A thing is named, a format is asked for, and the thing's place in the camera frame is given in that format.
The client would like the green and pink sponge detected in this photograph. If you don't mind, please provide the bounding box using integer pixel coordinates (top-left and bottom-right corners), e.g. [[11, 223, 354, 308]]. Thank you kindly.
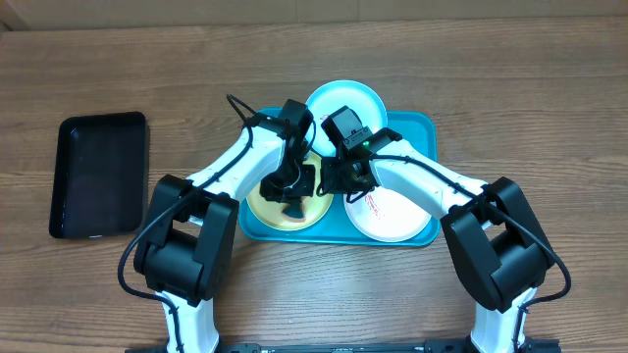
[[282, 202, 305, 222]]

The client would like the yellow green plate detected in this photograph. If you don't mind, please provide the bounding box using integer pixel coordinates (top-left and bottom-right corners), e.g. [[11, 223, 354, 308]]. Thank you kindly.
[[246, 152, 333, 231]]

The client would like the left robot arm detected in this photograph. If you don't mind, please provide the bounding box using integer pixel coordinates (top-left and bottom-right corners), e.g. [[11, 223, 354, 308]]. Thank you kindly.
[[118, 100, 316, 352]]

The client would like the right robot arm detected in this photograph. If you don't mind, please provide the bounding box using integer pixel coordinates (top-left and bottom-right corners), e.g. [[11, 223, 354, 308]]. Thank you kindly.
[[319, 107, 560, 352]]

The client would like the teal plastic serving tray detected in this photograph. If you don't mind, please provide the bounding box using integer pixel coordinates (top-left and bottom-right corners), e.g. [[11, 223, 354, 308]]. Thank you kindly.
[[238, 110, 441, 247]]

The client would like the white plate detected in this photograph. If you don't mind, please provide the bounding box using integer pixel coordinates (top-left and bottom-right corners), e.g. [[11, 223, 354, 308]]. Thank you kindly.
[[343, 187, 432, 242]]

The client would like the light blue plate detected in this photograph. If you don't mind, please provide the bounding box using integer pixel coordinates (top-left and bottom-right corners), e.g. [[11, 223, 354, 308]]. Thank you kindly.
[[305, 79, 388, 157]]

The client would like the black rectangular plastic bin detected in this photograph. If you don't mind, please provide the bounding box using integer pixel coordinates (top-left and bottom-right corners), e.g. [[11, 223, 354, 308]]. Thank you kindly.
[[49, 112, 149, 239]]

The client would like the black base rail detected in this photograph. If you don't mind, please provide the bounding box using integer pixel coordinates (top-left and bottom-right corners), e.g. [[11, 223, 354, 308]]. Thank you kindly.
[[125, 337, 561, 353]]

